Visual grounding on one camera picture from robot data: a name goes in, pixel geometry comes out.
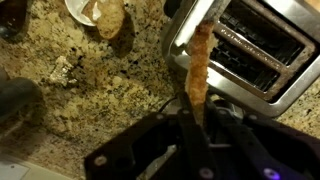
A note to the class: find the toasted bread slice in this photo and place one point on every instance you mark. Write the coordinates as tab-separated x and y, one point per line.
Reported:
200	47

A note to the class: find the white ceramic bowl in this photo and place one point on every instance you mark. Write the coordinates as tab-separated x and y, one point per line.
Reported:
78	11

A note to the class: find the stainless steel two-slot toaster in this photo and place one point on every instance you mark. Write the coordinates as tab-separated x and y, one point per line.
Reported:
268	51

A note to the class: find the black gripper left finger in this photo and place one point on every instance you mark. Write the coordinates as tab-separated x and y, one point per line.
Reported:
129	153

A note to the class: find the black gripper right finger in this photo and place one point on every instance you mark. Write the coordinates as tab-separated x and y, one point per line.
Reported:
251	147

